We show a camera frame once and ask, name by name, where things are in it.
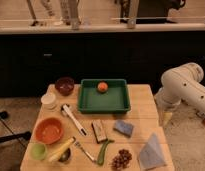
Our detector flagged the grey folded cloth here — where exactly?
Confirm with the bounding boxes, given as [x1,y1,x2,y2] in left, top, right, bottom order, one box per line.
[137,133,166,170]

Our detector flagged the bunch of purple grapes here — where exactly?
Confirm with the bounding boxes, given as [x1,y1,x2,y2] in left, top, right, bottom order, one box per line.
[111,149,132,171]

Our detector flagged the orange bowl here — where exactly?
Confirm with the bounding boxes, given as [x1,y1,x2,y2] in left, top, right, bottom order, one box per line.
[35,117,64,145]

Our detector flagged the wooden block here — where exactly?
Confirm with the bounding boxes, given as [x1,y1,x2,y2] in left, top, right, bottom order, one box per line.
[92,120,107,143]

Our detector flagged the dark red bowl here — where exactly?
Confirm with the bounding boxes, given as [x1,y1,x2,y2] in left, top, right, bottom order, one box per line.
[55,77,74,96]

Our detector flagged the white paper cup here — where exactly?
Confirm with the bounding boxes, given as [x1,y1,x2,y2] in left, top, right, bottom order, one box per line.
[41,92,57,110]

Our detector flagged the small green cup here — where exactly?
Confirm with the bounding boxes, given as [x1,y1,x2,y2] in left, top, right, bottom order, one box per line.
[30,143,47,160]

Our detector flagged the dark metal scoop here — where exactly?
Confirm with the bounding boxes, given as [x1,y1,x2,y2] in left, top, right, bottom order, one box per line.
[59,149,71,163]

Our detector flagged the green plastic tray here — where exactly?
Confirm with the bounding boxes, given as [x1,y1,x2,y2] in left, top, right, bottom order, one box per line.
[77,79,131,114]

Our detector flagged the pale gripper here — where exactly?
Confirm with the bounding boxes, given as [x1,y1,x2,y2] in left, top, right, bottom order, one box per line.
[157,102,173,127]

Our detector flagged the orange ball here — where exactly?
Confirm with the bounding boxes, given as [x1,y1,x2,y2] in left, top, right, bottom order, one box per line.
[97,82,108,93]

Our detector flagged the white handled utensil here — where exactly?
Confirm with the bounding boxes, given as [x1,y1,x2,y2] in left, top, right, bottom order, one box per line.
[61,104,87,136]

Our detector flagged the blue sponge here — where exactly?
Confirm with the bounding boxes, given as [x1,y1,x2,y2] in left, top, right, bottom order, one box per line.
[114,120,134,137]

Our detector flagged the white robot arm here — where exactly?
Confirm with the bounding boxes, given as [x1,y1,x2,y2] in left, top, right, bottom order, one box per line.
[154,62,205,126]

